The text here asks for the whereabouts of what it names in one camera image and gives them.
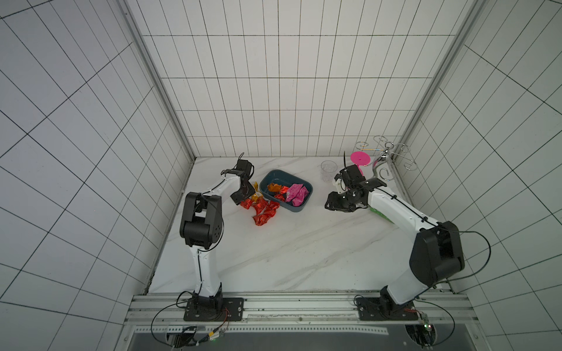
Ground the orange tea bag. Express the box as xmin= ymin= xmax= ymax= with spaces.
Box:
xmin=267 ymin=183 xmax=282 ymax=194

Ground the pink tea bag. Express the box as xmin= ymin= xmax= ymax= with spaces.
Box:
xmin=286 ymin=184 xmax=303 ymax=203
xmin=292 ymin=186 xmax=309 ymax=207

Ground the teal plastic storage box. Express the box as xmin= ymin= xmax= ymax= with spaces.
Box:
xmin=258 ymin=170 xmax=313 ymax=212

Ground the chrome glass holder stand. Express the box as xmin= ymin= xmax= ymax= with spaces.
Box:
xmin=355 ymin=135 xmax=419 ymax=182

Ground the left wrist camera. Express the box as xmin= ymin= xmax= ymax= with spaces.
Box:
xmin=235 ymin=159 xmax=255 ymax=179

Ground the aluminium mounting rail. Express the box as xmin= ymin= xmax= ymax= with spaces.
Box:
xmin=116 ymin=291 xmax=490 ymax=350

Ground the yellow tea bag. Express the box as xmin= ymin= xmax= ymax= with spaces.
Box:
xmin=251 ymin=181 xmax=263 ymax=204

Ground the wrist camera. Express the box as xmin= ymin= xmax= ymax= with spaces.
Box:
xmin=335 ymin=164 xmax=366 ymax=191
xmin=235 ymin=159 xmax=255 ymax=179

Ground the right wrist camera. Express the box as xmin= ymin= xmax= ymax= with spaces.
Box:
xmin=335 ymin=164 xmax=366 ymax=191

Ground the pink tea bag front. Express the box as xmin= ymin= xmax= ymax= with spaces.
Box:
xmin=292 ymin=186 xmax=309 ymax=207

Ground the red tea bag pile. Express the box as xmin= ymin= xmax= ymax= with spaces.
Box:
xmin=252 ymin=197 xmax=280 ymax=216
xmin=253 ymin=209 xmax=277 ymax=226

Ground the pink plastic goblet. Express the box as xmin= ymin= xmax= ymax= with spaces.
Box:
xmin=350 ymin=151 xmax=371 ymax=175

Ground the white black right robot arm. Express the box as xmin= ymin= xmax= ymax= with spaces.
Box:
xmin=325 ymin=175 xmax=465 ymax=319

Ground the green snack packet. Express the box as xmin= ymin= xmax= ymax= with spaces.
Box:
xmin=369 ymin=207 xmax=394 ymax=224

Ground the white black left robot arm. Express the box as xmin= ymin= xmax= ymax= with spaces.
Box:
xmin=179 ymin=169 xmax=255 ymax=322

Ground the clear plastic cup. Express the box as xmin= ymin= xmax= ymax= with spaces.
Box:
xmin=321 ymin=160 xmax=338 ymax=183

